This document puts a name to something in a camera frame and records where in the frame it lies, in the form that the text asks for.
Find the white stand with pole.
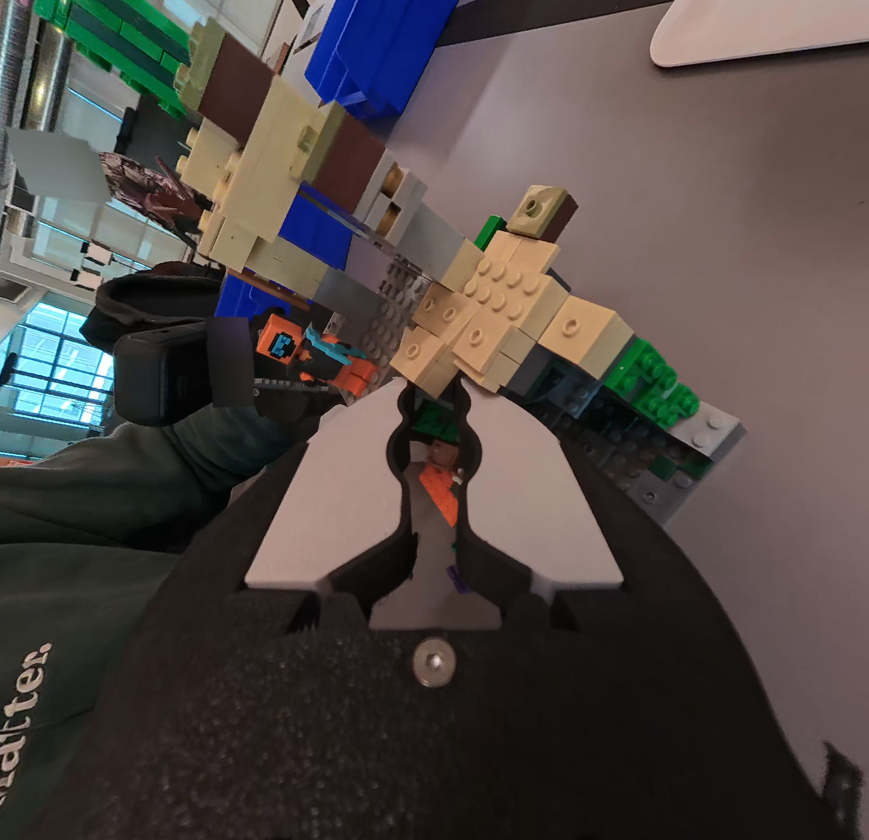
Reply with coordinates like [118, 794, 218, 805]
[650, 0, 869, 70]

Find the grey flat panel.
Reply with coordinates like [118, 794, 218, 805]
[5, 128, 110, 206]

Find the brown toy brick chest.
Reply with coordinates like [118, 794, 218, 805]
[426, 439, 465, 477]

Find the blue plastic bin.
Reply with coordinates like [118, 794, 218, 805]
[216, 0, 476, 321]

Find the orange toy brick figure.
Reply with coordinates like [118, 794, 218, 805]
[254, 310, 381, 406]

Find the silver ventilation duct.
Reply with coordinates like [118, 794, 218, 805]
[0, 0, 76, 148]

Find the reddish brown textured object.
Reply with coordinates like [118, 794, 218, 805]
[102, 153, 218, 238]

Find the office window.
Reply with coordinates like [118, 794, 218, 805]
[0, 297, 118, 440]

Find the toy brick cave building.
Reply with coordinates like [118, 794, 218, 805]
[173, 18, 748, 528]

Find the person's green sweatshirt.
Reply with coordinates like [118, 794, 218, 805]
[0, 534, 205, 840]

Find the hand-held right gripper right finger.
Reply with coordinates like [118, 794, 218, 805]
[458, 380, 624, 613]

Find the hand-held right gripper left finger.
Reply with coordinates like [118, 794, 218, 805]
[244, 378, 418, 613]

